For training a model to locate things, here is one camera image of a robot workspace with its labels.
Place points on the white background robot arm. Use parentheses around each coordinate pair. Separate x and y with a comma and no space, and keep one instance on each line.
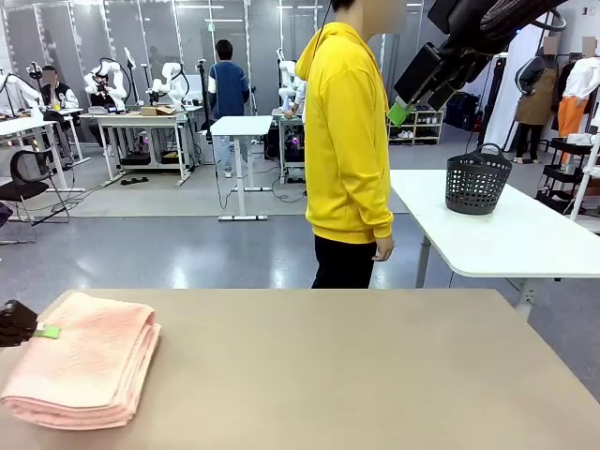
(119,77)
(287,70)
(19,89)
(171,75)

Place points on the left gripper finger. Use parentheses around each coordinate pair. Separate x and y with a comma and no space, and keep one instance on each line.
(23,315)
(14,337)

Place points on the flat cardboard box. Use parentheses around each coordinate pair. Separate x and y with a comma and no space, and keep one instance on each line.
(157,111)

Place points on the seated person in black top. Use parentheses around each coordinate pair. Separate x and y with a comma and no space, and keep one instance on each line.
(100,96)

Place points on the black perforated laundry basket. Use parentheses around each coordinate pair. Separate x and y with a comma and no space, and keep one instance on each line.
(475,187)

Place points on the black suitcase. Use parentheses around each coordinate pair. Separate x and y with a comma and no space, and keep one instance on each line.
(461,112)

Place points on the black mesh office chair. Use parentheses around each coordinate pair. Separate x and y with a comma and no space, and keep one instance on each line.
(28,169)

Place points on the person's right forearm yellow sleeve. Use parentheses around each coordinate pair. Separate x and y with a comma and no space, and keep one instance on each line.
(375,213)

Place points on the small white standing desk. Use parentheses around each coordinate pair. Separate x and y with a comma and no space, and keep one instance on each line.
(241,124)

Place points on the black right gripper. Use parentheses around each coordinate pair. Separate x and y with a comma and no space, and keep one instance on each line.
(457,19)

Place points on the black power strip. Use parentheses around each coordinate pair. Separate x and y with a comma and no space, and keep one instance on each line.
(135,180)

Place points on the black rolling cart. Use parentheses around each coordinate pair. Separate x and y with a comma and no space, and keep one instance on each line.
(562,175)

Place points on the person in blue sweater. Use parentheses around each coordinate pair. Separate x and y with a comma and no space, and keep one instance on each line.
(227,89)

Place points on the white side table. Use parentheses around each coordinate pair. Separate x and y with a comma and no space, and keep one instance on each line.
(492,239)

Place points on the workbench with computer tower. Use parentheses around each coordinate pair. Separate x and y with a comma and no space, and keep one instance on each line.
(290,145)

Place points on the person in yellow hoodie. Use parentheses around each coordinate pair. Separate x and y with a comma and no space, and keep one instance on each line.
(347,140)

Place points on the person's right hand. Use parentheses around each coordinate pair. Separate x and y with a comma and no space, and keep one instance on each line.
(384,248)

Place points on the long white desk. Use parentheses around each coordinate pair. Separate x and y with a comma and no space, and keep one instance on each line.
(23,124)

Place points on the white shoe shelf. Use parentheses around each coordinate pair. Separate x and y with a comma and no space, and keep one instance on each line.
(424,131)

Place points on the purple cloth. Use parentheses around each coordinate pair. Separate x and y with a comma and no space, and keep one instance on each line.
(5,213)

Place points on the person in brown apron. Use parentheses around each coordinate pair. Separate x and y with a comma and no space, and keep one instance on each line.
(534,98)

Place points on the tall white reflector panel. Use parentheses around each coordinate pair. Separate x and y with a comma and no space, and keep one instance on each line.
(520,84)

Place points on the mannequin with orange trousers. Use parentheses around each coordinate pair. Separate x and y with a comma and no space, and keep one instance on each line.
(572,112)

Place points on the seated person in varsity jacket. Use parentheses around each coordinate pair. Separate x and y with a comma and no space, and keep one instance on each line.
(61,96)

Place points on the pink towel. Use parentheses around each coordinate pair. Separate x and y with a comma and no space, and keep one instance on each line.
(84,365)

